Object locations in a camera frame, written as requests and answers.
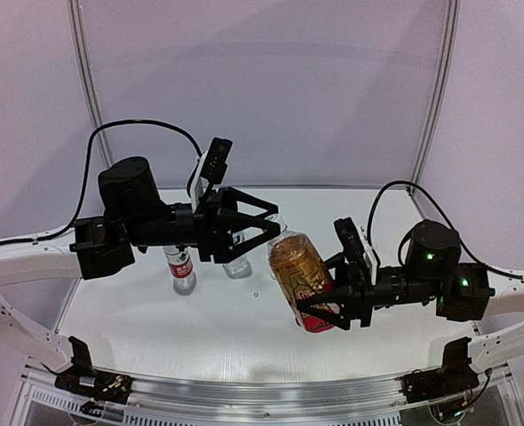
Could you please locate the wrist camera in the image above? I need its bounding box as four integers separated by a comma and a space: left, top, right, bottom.
334, 217, 378, 291
187, 138, 233, 212

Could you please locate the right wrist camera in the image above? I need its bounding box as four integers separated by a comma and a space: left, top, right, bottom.
334, 217, 378, 291

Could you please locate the white tea bottle cap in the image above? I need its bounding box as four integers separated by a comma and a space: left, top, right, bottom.
266, 214, 285, 225

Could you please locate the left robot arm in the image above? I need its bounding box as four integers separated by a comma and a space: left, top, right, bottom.
0, 156, 279, 375

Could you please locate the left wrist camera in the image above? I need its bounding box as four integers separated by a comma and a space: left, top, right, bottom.
187, 138, 233, 212

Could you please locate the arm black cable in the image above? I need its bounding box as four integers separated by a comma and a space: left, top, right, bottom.
0, 118, 203, 249
367, 179, 524, 283

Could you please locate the aluminium frame post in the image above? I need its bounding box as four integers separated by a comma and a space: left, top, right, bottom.
66, 0, 115, 169
411, 0, 461, 184

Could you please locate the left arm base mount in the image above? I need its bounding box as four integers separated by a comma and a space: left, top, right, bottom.
55, 336, 133, 417

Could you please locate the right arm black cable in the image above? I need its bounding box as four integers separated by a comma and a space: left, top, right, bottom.
367, 179, 524, 283

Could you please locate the left aluminium frame post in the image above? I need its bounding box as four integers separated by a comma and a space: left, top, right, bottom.
66, 0, 115, 169

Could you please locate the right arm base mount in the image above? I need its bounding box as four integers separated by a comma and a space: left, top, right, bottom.
400, 337, 480, 404

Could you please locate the aluminium front rail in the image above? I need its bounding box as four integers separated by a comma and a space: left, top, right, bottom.
9, 368, 524, 425

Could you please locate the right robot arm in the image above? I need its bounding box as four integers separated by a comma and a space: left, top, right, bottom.
297, 217, 524, 374

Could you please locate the right aluminium frame post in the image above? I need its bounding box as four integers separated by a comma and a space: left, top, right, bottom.
411, 0, 461, 184

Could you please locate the amber tea bottle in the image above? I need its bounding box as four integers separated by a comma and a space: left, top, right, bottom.
268, 229, 334, 333

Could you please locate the clear bottle red label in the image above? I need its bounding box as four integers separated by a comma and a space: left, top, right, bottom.
163, 246, 196, 296

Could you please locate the clear bottle green blue label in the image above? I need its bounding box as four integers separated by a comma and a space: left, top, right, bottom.
223, 256, 252, 279

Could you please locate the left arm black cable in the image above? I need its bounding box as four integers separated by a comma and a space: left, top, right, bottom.
0, 118, 203, 249

